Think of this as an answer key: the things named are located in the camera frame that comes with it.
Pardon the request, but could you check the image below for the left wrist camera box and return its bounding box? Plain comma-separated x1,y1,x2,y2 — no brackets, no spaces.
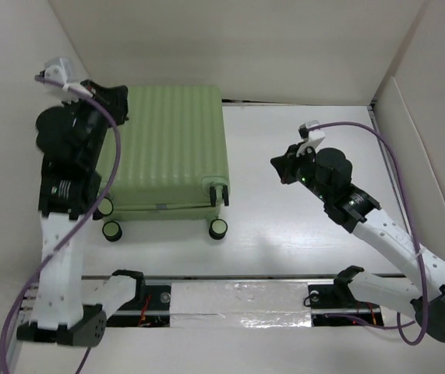
41,57,76,84

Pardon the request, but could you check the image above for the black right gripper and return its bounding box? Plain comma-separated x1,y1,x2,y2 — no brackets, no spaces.
270,142,330,203

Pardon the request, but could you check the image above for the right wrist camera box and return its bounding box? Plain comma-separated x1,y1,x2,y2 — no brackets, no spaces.
296,120,325,157

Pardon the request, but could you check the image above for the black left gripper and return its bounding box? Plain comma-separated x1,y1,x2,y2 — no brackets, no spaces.
63,78,130,164

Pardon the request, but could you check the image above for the green hard-shell suitcase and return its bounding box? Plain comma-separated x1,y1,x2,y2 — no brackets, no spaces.
95,85,231,242

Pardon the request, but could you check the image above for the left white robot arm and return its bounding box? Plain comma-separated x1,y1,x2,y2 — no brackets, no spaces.
16,80,147,348

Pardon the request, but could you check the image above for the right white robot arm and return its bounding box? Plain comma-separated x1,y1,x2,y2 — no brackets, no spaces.
270,144,445,343

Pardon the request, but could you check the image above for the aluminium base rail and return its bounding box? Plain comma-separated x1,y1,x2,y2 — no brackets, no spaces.
10,274,401,373

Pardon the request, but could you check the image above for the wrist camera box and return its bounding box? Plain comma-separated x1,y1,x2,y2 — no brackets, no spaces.
296,120,325,157
41,57,76,84

